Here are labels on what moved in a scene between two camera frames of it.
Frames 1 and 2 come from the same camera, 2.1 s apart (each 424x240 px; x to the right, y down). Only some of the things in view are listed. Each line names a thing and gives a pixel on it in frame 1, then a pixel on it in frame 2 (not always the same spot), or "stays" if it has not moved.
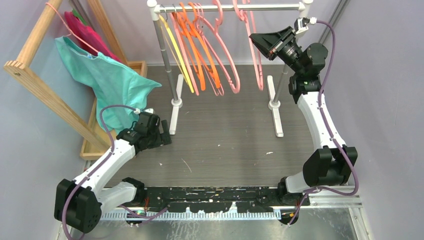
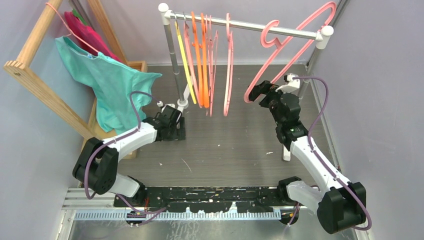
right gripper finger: (270, 43) -> (264, 87)
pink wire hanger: (208, 58) -> (213, 41)
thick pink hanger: (214, 30) -> (229, 67)
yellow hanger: (164, 20) -> (184, 58)
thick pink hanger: (244, 17) -> (278, 45)
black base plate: (220, 199) stays
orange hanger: (195, 30) -> (206, 95)
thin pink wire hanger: (70, 30) stays
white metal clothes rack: (176, 81) -> (323, 34)
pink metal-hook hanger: (173, 18) -> (190, 60)
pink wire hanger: (217, 77) -> (210, 64)
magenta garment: (90, 36) stays
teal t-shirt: (112, 82) stays
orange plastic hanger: (183, 18) -> (196, 46)
